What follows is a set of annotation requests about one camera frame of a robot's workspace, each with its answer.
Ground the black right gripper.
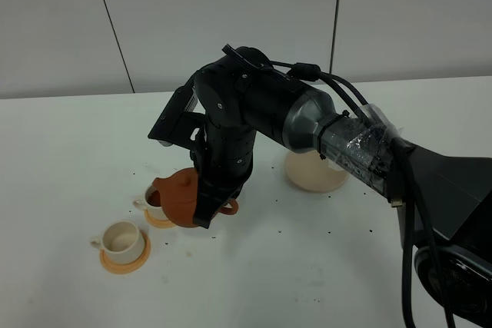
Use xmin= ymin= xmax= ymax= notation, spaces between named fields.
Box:
xmin=193 ymin=46 xmax=308 ymax=228

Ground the brown clay teapot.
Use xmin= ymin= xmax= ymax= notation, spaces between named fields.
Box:
xmin=152 ymin=167 xmax=239 ymax=229

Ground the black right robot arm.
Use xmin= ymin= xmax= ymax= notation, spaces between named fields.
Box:
xmin=188 ymin=46 xmax=491 ymax=327

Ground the beige round teapot coaster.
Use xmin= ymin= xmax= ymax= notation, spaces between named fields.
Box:
xmin=284 ymin=151 xmax=349 ymax=194

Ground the orange coaster far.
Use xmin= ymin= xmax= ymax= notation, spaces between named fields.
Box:
xmin=144 ymin=210 xmax=175 ymax=229

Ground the orange coaster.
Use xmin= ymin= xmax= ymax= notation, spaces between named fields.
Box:
xmin=144 ymin=210 xmax=175 ymax=229
xmin=99 ymin=230 xmax=151 ymax=275

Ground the white teacup far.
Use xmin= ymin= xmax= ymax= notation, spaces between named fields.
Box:
xmin=132 ymin=185 xmax=168 ymax=220

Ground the white teacup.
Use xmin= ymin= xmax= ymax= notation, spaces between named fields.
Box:
xmin=89 ymin=220 xmax=145 ymax=265
xmin=132 ymin=185 xmax=168 ymax=220

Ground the white teacup near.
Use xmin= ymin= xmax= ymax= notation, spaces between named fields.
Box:
xmin=89 ymin=220 xmax=145 ymax=265

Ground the orange coaster near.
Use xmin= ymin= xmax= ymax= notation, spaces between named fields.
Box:
xmin=99 ymin=230 xmax=151 ymax=275

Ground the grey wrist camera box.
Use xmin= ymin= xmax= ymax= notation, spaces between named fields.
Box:
xmin=148 ymin=84 xmax=205 ymax=151

